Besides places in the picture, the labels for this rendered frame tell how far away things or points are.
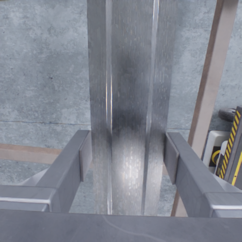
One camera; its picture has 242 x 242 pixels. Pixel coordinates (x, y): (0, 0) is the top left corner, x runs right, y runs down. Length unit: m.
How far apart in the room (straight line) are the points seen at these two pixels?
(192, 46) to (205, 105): 0.40
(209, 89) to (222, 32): 0.22
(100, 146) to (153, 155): 0.05
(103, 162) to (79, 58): 0.93
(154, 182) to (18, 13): 1.15
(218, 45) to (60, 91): 0.83
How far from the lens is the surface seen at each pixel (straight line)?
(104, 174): 0.17
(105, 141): 0.15
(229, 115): 1.07
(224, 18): 0.83
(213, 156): 1.13
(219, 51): 0.82
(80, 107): 1.10
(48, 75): 1.13
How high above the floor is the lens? 1.03
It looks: 72 degrees down
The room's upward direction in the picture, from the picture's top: 174 degrees counter-clockwise
